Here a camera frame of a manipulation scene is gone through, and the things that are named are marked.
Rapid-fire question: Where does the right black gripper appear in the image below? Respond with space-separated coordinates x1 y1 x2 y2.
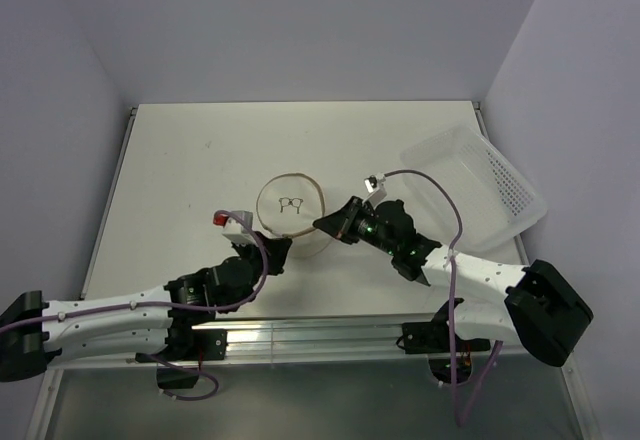
315 195 398 255

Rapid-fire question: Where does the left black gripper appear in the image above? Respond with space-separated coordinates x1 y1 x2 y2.
232 230 292 286

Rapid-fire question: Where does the round mesh laundry bag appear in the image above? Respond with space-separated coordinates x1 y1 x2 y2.
255 173 331 259

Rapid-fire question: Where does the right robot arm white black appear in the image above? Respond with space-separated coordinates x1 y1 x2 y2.
313 197 594 367

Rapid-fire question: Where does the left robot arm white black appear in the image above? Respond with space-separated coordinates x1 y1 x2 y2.
1 235 292 383

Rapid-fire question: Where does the white perforated plastic basket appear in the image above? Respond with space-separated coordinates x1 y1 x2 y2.
400 126 547 255

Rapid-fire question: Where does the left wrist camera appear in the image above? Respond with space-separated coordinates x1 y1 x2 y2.
213 210 254 245

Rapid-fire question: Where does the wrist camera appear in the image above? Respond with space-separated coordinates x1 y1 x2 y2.
364 173 387 207
213 210 254 245

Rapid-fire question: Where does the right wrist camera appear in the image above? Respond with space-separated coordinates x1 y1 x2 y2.
364 173 387 207

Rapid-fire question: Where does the aluminium rail frame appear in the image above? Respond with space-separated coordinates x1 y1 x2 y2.
27 101 600 439

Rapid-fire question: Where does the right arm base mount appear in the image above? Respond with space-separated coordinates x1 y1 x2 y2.
395 321 491 385

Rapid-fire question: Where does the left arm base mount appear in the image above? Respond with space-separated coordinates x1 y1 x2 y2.
134 329 227 402

